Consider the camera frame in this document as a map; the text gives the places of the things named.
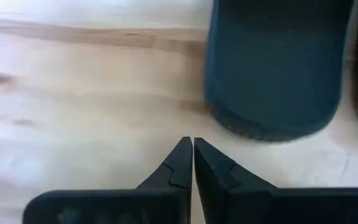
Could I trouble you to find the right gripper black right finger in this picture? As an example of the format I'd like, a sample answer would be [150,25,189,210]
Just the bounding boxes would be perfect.
[193,137,358,224]

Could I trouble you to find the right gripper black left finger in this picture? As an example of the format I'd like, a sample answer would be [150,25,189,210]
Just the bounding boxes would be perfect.
[22,136,194,224]

